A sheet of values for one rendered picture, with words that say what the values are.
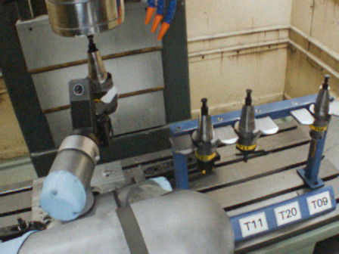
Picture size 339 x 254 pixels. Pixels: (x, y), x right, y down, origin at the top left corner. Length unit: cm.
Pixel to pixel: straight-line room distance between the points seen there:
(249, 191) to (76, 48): 74
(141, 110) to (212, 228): 113
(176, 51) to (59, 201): 90
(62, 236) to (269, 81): 185
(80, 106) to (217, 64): 125
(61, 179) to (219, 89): 145
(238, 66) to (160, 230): 169
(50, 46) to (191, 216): 103
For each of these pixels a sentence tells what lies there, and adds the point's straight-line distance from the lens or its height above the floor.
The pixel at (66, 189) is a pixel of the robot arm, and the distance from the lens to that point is 61.
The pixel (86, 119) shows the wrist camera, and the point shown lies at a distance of 72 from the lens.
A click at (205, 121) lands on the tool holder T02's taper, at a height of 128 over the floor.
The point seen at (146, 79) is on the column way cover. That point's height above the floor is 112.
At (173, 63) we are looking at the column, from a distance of 140.
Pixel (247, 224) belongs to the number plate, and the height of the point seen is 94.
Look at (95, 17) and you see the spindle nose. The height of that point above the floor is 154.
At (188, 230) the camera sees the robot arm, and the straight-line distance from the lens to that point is 30.
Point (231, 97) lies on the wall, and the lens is 202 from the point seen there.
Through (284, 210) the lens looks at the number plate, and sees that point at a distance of 108.
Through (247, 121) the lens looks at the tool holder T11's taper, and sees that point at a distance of 87.
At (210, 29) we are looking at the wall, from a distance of 179.
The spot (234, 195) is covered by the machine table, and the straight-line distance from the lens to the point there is 118.
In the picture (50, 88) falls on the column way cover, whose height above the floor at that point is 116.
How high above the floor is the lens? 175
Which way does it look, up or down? 35 degrees down
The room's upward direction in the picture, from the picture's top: 2 degrees counter-clockwise
